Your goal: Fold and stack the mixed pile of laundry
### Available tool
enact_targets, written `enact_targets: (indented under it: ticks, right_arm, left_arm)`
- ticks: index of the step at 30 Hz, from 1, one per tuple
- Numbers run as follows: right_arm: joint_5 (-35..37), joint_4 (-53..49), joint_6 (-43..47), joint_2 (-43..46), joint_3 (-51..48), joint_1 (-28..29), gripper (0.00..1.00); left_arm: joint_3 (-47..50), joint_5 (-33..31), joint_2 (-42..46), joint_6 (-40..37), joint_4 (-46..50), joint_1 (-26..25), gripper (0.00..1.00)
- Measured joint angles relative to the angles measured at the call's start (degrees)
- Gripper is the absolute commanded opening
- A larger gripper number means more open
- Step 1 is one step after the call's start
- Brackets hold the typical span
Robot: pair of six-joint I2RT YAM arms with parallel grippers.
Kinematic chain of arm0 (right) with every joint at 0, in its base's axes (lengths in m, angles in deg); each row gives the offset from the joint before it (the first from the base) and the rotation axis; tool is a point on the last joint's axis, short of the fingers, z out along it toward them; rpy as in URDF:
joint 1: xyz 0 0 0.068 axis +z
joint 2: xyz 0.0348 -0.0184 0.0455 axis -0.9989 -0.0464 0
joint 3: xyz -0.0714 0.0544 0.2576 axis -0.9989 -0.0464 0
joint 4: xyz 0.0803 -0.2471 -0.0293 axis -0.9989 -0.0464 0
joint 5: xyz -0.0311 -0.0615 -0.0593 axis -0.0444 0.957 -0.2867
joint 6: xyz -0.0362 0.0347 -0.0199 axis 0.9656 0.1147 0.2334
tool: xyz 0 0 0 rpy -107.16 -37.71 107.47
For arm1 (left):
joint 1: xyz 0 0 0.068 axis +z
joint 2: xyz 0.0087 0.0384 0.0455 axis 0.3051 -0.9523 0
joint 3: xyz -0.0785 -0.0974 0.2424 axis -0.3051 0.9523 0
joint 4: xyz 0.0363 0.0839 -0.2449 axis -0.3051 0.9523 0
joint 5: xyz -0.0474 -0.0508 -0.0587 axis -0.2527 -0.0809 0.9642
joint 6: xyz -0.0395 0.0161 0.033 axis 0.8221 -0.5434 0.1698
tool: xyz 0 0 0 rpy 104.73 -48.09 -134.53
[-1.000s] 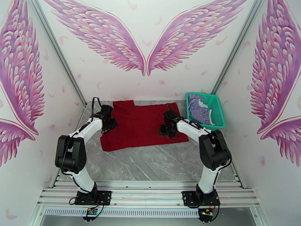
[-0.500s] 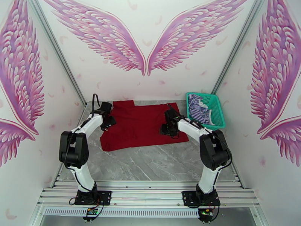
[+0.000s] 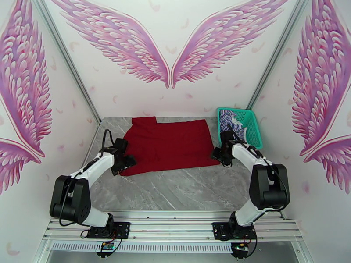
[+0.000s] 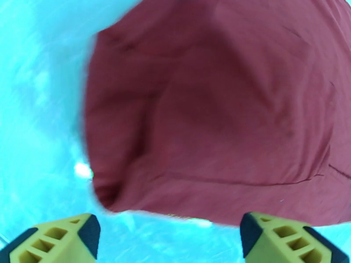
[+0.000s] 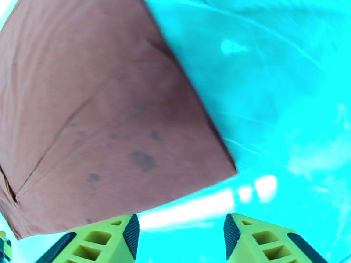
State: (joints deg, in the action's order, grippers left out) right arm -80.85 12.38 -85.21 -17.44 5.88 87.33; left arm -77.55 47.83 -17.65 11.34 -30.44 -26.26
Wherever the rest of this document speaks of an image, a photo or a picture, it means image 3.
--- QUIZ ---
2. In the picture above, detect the blue white striped garment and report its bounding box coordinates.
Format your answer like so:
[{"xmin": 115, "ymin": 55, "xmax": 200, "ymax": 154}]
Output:
[{"xmin": 219, "ymin": 108, "xmax": 249, "ymax": 142}]

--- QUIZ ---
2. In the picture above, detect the red garment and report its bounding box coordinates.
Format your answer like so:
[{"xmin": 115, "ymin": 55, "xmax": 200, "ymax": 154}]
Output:
[{"xmin": 119, "ymin": 116, "xmax": 221, "ymax": 177}]

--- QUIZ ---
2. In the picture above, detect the teal plastic basket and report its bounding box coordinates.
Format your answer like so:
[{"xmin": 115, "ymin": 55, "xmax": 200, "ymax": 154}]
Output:
[{"xmin": 217, "ymin": 107, "xmax": 264, "ymax": 149}]

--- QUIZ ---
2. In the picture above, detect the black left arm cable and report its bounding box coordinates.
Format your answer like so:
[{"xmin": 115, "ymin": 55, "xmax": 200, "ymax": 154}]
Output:
[{"xmin": 100, "ymin": 129, "xmax": 116, "ymax": 159}]

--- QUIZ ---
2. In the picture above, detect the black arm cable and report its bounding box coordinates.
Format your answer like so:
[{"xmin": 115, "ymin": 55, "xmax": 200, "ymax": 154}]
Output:
[
  {"xmin": 100, "ymin": 129, "xmax": 116, "ymax": 159},
  {"xmin": 230, "ymin": 128, "xmax": 291, "ymax": 213}
]

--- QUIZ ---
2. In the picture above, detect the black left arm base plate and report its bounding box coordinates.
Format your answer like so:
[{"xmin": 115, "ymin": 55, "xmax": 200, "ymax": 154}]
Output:
[{"xmin": 87, "ymin": 221, "xmax": 131, "ymax": 239}]

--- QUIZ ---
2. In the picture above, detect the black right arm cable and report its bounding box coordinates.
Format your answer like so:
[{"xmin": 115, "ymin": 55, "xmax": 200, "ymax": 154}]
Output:
[{"xmin": 230, "ymin": 128, "xmax": 291, "ymax": 213}]

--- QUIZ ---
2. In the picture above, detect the aluminium rail frame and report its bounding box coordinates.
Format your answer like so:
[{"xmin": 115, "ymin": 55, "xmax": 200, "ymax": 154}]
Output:
[{"xmin": 42, "ymin": 210, "xmax": 304, "ymax": 242}]

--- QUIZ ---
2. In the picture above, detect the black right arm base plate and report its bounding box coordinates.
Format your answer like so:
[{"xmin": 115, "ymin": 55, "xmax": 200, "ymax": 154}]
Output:
[{"xmin": 212, "ymin": 221, "xmax": 258, "ymax": 241}]

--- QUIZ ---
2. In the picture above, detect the white perforated cable tray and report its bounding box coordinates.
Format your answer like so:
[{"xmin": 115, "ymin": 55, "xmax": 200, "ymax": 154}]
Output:
[{"xmin": 50, "ymin": 242, "xmax": 234, "ymax": 253}]

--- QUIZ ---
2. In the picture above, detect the aluminium corner post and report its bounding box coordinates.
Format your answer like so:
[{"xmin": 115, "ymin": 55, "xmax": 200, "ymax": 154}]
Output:
[
  {"xmin": 247, "ymin": 0, "xmax": 313, "ymax": 110},
  {"xmin": 30, "ymin": 0, "xmax": 101, "ymax": 124}
]

